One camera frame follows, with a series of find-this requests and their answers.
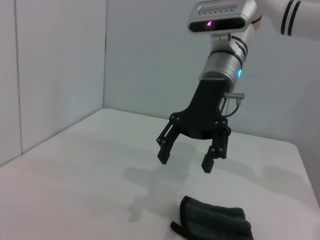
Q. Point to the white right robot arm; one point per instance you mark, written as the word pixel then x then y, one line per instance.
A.
pixel 225 65

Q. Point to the dark blue rag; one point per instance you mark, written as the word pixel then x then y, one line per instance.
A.
pixel 212 220

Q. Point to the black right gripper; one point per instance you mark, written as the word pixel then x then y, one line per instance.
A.
pixel 207 112

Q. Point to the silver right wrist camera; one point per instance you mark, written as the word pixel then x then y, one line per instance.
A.
pixel 220 15

